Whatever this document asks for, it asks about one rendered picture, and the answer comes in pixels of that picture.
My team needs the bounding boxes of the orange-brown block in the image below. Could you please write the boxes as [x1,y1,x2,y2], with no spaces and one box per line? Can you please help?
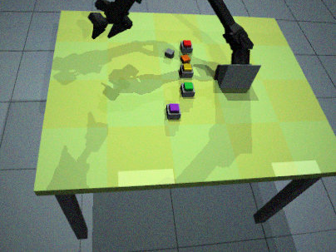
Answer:
[180,54,190,64]

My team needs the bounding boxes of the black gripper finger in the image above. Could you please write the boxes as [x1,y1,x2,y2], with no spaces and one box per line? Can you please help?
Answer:
[91,25,106,39]
[107,24,126,38]

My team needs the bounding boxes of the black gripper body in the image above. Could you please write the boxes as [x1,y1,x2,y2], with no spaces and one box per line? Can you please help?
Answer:
[87,0,132,29]

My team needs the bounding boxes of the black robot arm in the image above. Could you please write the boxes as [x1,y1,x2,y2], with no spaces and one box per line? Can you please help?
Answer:
[95,0,254,65]

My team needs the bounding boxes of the green button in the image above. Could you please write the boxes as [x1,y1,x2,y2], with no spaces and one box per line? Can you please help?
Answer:
[180,82,195,96]

